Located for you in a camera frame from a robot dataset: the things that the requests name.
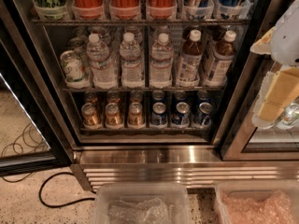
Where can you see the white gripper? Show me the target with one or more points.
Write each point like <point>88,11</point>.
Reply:
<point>286,43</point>

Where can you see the right blue pepsi can front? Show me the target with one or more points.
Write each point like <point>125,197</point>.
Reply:
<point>202,117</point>

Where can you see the blue pepsi can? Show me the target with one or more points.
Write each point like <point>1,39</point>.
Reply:
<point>181,114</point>
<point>158,116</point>
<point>202,117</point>

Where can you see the middle blue pepsi can front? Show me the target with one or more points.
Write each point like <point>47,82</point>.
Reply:
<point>181,114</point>

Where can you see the steel fridge base grille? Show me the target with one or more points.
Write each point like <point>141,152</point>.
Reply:
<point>191,167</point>

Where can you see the left blue pepsi can front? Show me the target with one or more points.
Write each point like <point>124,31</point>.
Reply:
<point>158,116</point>

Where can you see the right gold can front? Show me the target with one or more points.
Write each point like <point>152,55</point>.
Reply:
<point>135,115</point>

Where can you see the gold can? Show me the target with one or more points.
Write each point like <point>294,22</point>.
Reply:
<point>135,115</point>
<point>113,114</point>
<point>90,114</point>

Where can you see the middle gold can front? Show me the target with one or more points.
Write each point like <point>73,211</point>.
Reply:
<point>113,114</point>

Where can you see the left gold can front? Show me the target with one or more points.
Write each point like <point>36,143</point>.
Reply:
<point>90,114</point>

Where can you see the open glass fridge door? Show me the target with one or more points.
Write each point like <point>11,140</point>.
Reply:
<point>28,103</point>

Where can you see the right iced tea bottle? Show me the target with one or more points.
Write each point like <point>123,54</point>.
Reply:
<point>219,59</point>

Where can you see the iced tea bottle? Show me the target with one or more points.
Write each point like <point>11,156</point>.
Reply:
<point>189,58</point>
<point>219,59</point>

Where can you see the left iced tea bottle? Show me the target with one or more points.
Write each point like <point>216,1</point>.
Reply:
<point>189,58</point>

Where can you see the right water bottle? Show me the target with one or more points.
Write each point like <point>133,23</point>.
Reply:
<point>161,62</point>

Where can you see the water bottle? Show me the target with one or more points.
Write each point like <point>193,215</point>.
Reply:
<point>131,62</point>
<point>101,63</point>
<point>161,62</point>

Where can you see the pink bubble wrap bin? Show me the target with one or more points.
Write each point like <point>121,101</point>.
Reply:
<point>257,202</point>

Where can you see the middle water bottle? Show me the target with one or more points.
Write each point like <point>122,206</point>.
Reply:
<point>131,62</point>

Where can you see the left water bottle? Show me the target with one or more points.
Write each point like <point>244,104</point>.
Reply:
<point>101,63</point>

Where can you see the clear plastic bin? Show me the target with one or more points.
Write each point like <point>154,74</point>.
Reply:
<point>141,203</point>

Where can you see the right fridge door frame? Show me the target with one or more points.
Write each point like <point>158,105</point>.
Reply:
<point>237,138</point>

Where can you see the middle wire shelf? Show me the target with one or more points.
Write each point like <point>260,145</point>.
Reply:
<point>147,89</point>

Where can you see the wire shelf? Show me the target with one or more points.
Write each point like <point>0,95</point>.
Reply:
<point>147,89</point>
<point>138,22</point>

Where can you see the top wire shelf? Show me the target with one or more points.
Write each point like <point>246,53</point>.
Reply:
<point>138,22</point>

